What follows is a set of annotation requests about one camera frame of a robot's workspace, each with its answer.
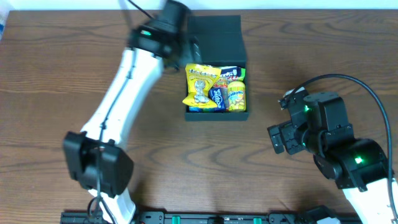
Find yellow round gum container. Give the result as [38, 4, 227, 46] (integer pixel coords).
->
[227, 81, 246, 112]

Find Haribo gummy candy bag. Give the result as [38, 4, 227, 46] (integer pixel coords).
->
[213, 68, 246, 88]

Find Dairy Milk chocolate bar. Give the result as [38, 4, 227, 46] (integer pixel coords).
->
[220, 66, 241, 81]

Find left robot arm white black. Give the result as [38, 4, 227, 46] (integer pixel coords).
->
[63, 26, 194, 223]

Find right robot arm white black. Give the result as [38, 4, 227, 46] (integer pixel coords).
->
[267, 121, 397, 223]

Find blue Oreo cookie pack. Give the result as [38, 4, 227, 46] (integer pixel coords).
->
[188, 106, 215, 113]

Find yellow sunflower seed bag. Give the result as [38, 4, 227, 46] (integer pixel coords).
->
[182, 63, 221, 109]

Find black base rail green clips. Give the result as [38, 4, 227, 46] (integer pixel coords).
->
[60, 205, 361, 224]

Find blue Eclipse mint pack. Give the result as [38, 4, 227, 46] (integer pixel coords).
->
[209, 88, 226, 112]

